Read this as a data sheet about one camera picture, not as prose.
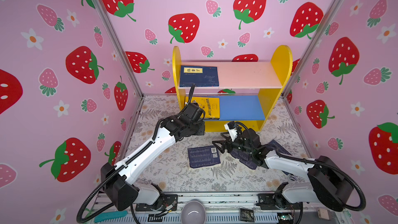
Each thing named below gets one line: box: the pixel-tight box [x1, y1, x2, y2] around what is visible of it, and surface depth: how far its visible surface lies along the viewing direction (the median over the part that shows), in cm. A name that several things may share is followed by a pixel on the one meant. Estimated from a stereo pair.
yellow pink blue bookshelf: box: [172, 45, 293, 133], surface depth 76 cm
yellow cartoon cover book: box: [185, 96, 221, 119], surface depth 92 cm
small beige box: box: [317, 207, 331, 221], surface depth 70 cm
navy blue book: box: [179, 65, 220, 88], surface depth 74 cm
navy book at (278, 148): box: [267, 139, 293, 156], surface depth 95 cm
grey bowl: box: [180, 200, 207, 224], surface depth 71 cm
